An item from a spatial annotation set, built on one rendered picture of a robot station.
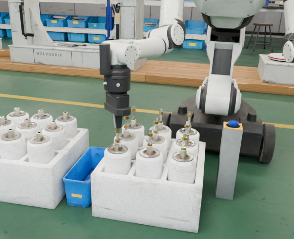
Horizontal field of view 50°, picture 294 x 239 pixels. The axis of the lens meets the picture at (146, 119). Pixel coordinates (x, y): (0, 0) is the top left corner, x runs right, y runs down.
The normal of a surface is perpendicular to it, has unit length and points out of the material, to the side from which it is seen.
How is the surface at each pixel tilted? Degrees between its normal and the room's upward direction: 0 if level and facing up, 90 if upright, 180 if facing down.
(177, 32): 75
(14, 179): 90
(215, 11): 142
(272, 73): 90
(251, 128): 46
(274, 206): 0
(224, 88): 51
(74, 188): 92
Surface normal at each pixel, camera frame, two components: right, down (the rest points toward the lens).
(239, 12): -0.19, 0.94
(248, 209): 0.03, -0.94
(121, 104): 0.57, 0.30
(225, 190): -0.20, 0.34
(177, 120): -0.15, -0.42
